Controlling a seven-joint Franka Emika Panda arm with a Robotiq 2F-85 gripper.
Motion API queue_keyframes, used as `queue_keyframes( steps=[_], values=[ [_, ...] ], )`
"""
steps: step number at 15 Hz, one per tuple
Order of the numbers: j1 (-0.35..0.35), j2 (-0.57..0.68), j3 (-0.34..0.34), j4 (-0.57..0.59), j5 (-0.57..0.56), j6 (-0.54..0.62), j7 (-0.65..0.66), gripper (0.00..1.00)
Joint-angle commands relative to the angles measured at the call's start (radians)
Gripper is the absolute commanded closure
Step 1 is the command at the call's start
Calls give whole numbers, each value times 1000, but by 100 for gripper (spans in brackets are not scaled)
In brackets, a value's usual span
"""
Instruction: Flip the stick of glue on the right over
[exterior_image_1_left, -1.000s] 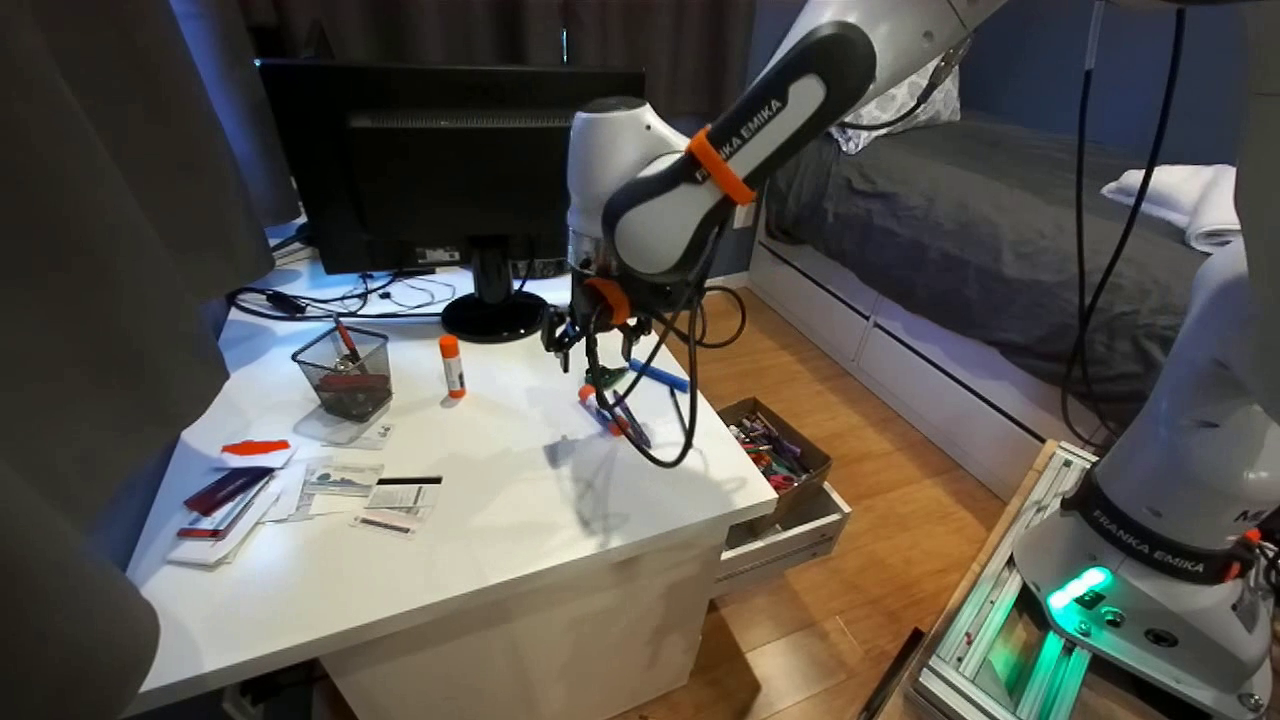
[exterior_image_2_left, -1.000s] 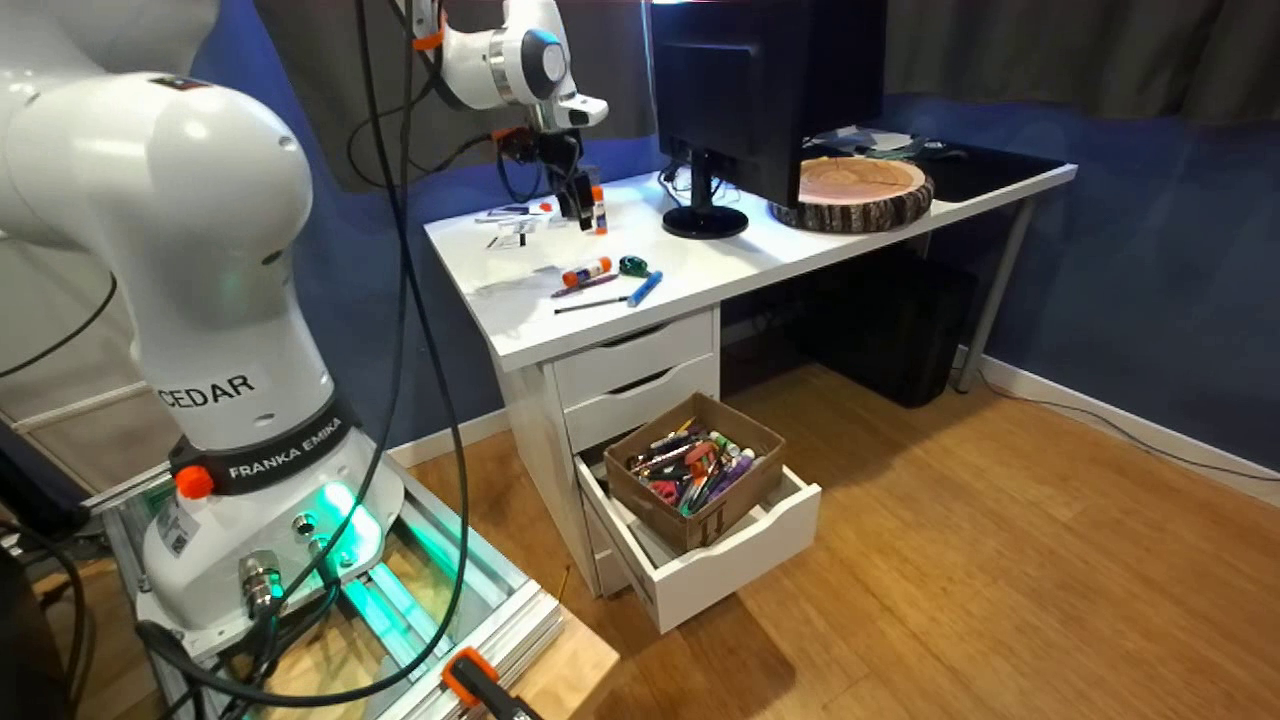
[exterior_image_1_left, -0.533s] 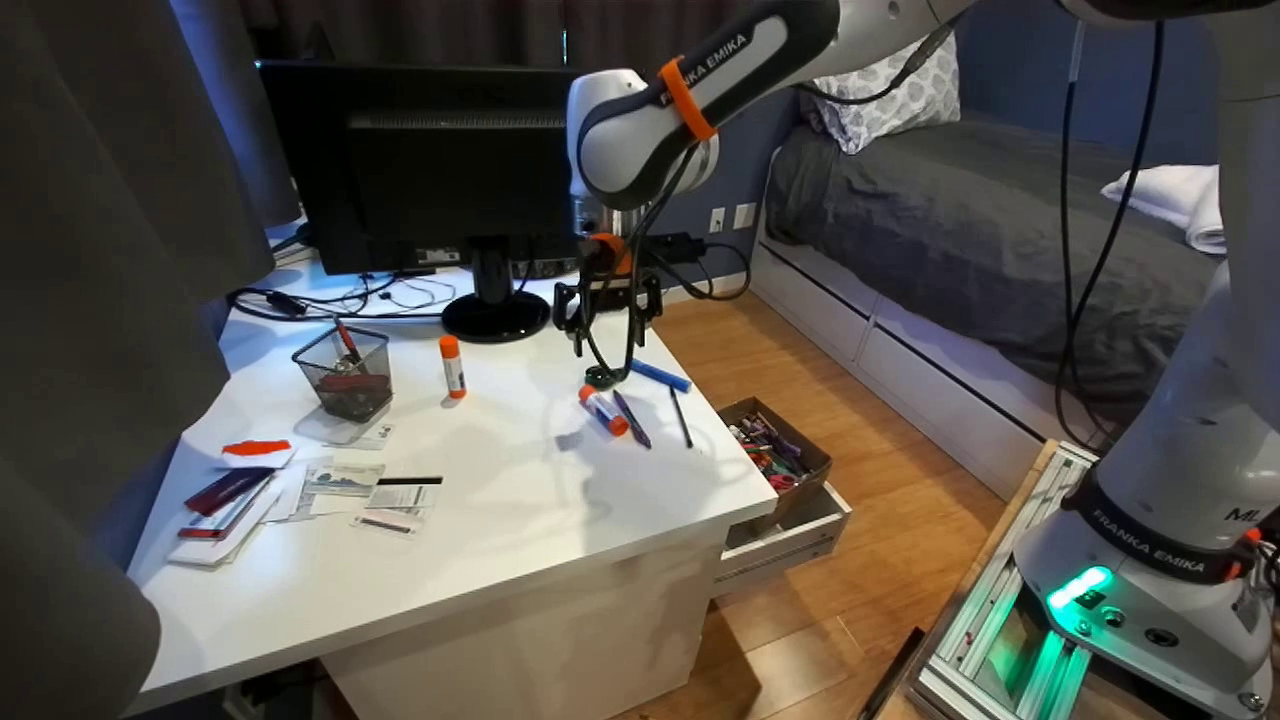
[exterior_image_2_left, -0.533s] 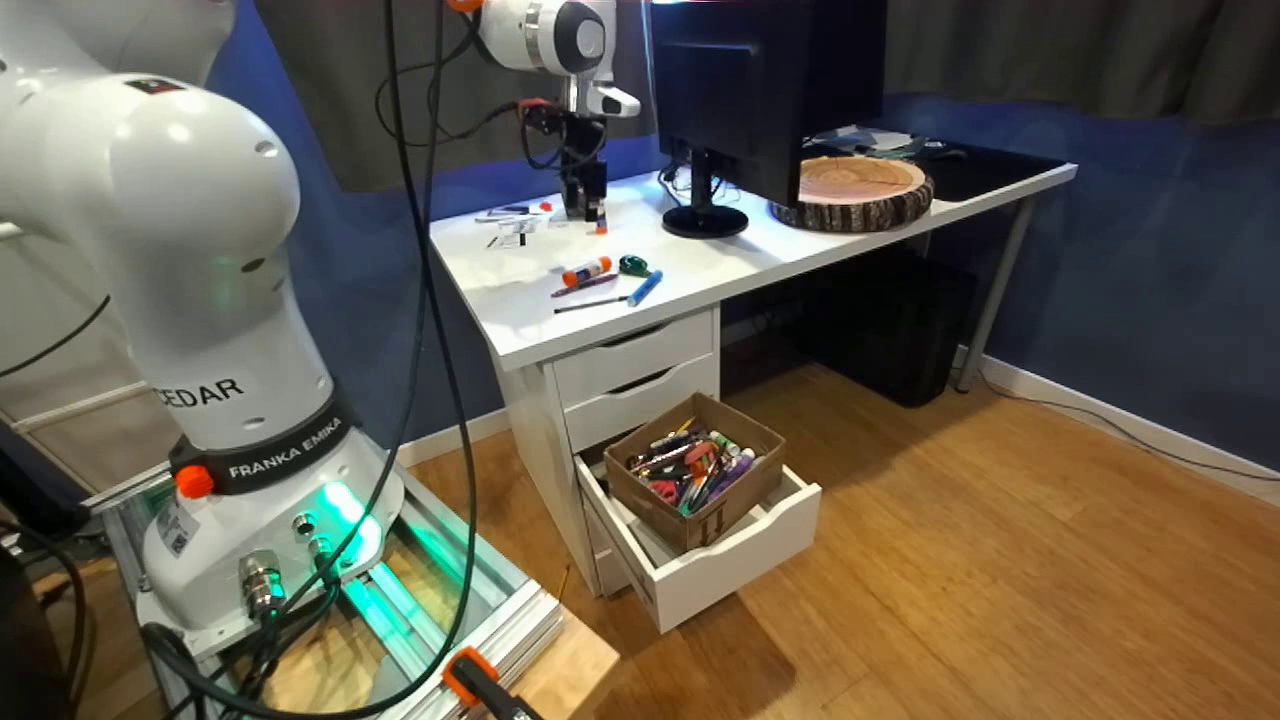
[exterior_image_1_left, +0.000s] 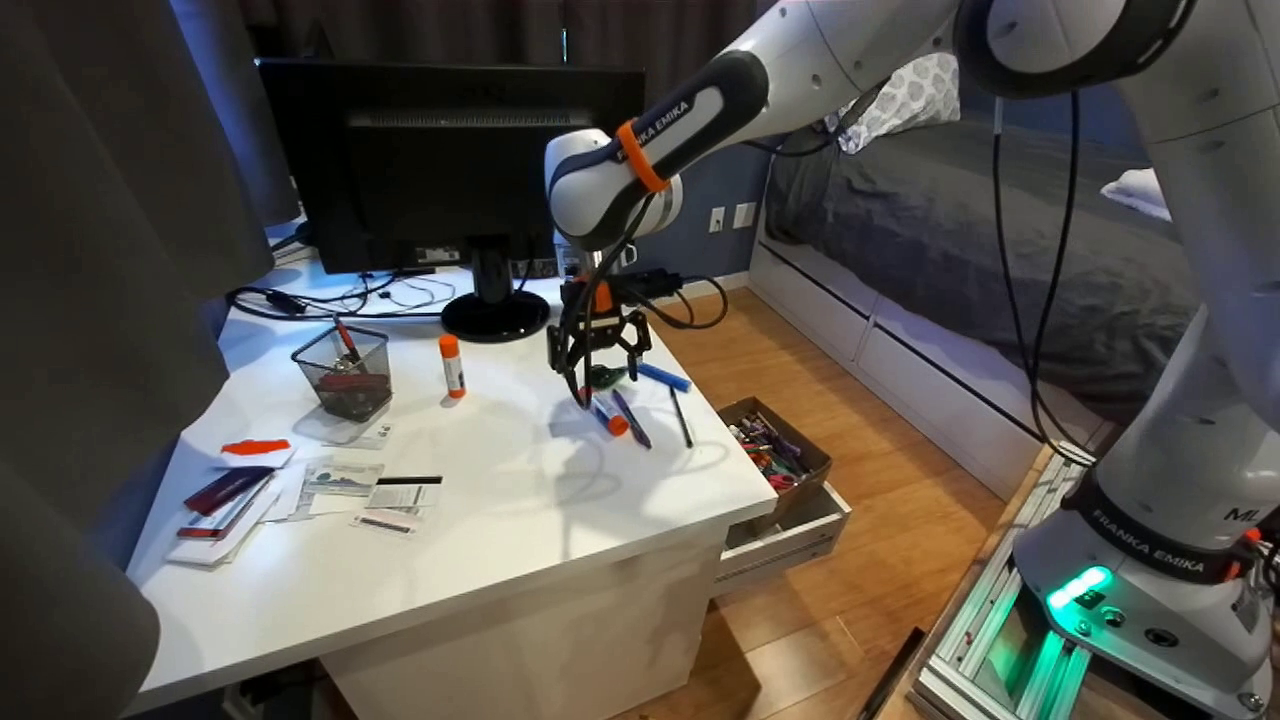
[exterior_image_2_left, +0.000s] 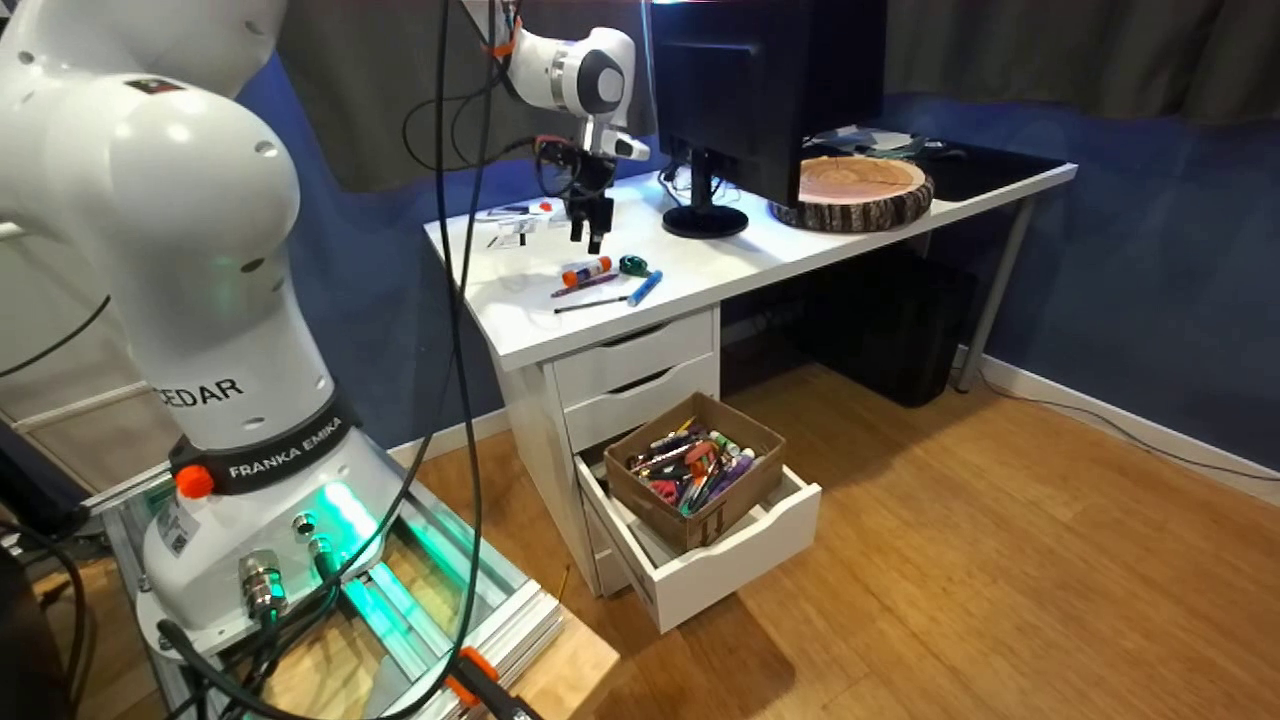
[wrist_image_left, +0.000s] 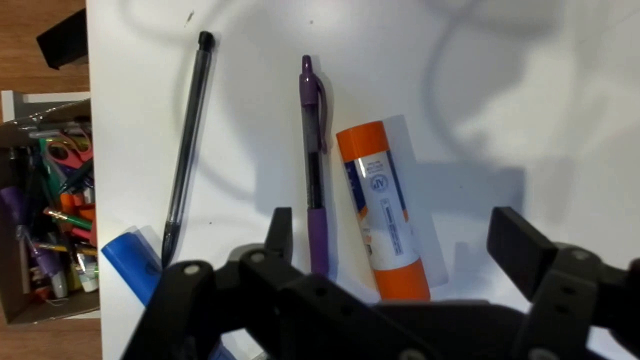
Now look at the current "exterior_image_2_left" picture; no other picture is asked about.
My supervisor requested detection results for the dark grey curtain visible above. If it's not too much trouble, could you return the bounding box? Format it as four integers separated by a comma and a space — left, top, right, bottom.
885, 0, 1280, 132
277, 0, 664, 199

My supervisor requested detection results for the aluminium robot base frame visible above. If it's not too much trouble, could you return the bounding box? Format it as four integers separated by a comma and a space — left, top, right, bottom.
96, 443, 623, 720

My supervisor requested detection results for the black computer monitor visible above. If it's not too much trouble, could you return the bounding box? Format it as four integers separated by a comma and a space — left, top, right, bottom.
646, 0, 892, 243

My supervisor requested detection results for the black desk mat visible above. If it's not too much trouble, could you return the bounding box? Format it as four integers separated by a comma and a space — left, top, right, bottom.
911, 138, 1081, 203

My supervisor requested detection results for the black bin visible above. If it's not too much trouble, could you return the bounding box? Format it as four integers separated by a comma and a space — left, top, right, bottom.
794, 243, 980, 412

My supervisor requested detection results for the black pen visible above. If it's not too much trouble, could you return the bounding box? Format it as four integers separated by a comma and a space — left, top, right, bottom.
547, 291, 636, 319

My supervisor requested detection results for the white drawer cabinet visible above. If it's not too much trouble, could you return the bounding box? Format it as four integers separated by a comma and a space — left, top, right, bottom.
497, 303, 730, 601

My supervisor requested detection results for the blue marker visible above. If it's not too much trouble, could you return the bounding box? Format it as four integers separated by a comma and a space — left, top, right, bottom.
623, 266, 669, 311

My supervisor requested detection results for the round wooden slab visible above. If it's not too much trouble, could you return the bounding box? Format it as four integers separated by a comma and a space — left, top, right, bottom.
766, 153, 939, 237

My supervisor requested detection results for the clear plastic packet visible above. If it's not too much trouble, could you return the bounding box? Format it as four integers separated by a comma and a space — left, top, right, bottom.
477, 206, 538, 255

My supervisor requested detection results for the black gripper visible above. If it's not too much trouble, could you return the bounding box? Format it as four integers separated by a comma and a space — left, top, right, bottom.
537, 135, 620, 255

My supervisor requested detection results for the orange clamp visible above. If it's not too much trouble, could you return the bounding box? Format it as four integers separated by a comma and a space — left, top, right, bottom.
441, 642, 542, 720

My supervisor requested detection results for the white desk leg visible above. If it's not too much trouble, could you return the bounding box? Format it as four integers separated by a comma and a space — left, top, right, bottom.
946, 194, 1043, 400

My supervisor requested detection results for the white open drawer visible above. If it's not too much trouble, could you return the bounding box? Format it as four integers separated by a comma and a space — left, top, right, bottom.
571, 443, 828, 640

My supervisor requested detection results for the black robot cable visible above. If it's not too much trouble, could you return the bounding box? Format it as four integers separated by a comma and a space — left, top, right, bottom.
374, 0, 500, 720

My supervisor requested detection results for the cardboard box of markers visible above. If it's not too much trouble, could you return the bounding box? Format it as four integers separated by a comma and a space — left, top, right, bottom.
599, 389, 793, 560

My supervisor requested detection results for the orange capped glue stick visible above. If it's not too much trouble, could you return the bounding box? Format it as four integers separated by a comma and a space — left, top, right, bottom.
554, 255, 623, 291

